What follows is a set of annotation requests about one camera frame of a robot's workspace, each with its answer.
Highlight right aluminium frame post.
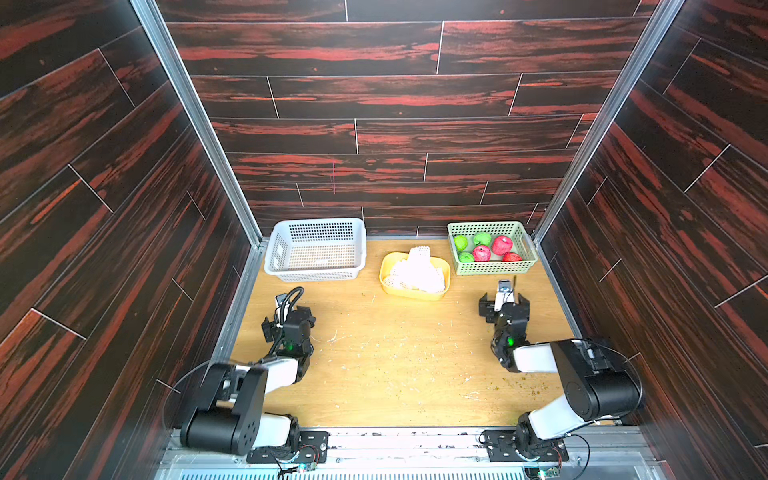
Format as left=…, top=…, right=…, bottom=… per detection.
left=533, top=0, right=685, bottom=247

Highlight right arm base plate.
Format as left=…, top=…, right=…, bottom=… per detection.
left=479, top=428, right=569, bottom=463

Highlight white plastic mesh basket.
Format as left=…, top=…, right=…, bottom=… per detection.
left=264, top=218, right=367, bottom=283

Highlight yellow plastic tub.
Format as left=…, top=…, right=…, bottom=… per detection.
left=379, top=252, right=451, bottom=301

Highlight red apple netted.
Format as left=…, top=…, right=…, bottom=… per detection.
left=490, top=235, right=514, bottom=257
left=472, top=244, right=492, bottom=262
left=503, top=252, right=523, bottom=262

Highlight aluminium frame post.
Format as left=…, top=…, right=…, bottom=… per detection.
left=533, top=0, right=685, bottom=247
left=129, top=0, right=263, bottom=247

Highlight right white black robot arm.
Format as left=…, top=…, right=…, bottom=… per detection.
left=478, top=288, right=643, bottom=461

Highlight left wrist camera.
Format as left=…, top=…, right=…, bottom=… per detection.
left=273, top=293, right=292, bottom=327

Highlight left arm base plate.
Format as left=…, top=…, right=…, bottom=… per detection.
left=246, top=430, right=330, bottom=464

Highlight green plastic mesh basket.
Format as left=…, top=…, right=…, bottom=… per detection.
left=447, top=221, right=538, bottom=276

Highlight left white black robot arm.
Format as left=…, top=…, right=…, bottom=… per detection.
left=180, top=306, right=316, bottom=457

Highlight front aluminium rail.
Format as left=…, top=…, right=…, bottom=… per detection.
left=155, top=426, right=672, bottom=479

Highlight left aluminium frame post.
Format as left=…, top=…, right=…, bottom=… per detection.
left=129, top=0, right=263, bottom=247

